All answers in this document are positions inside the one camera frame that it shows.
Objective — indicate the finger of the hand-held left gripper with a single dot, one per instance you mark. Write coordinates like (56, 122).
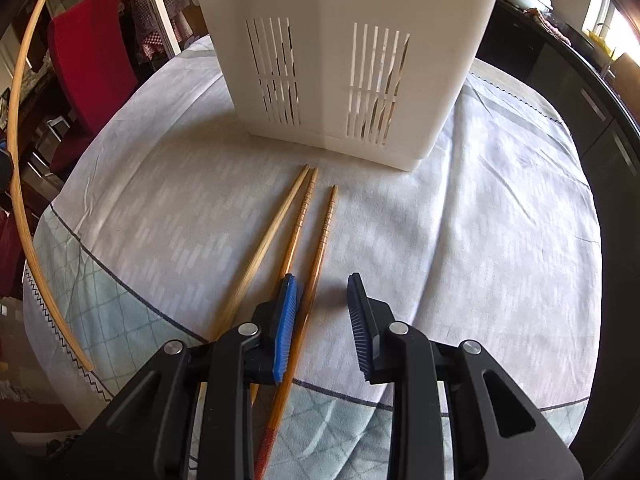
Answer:
(5, 167)

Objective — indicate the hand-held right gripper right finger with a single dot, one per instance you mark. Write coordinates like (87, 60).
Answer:
(360, 330)

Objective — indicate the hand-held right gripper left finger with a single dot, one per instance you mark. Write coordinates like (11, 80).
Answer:
(286, 330)

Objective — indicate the light bamboo chopstick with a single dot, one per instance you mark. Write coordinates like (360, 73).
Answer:
(270, 237)
(71, 342)

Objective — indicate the white plastic utensil holder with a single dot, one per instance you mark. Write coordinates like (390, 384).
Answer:
(340, 10)

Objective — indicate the red chair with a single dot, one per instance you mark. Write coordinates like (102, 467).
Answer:
(90, 75)

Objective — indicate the pale patterned tablecloth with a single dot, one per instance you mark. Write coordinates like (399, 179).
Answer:
(450, 235)

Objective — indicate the checked hanging apron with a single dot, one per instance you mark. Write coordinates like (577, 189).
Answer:
(145, 5)

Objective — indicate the floral glass sliding door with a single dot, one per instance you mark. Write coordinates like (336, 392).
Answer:
(172, 5)

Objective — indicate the dark base cabinets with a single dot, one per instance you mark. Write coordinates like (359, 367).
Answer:
(600, 150)

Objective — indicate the dark kitchen countertop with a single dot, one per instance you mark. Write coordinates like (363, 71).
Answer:
(585, 60)

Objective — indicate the red checked cloth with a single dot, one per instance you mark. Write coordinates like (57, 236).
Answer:
(550, 25)

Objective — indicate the wooden cutting board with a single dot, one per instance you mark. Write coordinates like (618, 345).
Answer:
(625, 72)

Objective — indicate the yellow sponge holder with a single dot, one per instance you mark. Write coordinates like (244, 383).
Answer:
(600, 41)

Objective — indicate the kitchen window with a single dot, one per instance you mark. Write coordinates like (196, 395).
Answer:
(605, 10)

